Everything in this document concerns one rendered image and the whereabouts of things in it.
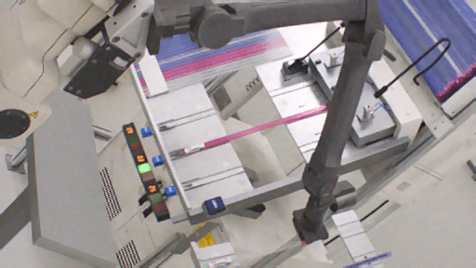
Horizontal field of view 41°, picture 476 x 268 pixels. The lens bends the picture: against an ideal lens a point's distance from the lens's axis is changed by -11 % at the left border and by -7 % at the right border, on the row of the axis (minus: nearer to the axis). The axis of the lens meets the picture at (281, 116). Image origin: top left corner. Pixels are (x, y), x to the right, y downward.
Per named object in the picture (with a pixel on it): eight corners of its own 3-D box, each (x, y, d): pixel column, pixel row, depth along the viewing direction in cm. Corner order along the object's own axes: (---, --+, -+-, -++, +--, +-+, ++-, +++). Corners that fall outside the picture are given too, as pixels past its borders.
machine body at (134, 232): (119, 331, 234) (234, 247, 215) (68, 181, 270) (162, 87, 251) (226, 334, 285) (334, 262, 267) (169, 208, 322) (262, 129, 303)
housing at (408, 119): (391, 152, 214) (402, 125, 203) (323, 42, 240) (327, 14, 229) (412, 144, 217) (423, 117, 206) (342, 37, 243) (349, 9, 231)
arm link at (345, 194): (302, 168, 168) (321, 186, 162) (343, 155, 173) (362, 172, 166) (301, 207, 174) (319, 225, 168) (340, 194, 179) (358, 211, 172)
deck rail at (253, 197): (191, 226, 192) (190, 216, 187) (188, 221, 193) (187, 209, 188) (405, 151, 214) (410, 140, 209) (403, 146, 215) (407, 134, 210)
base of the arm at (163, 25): (140, -16, 127) (156, 23, 120) (178, -21, 130) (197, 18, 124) (135, 17, 133) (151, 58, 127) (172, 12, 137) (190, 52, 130)
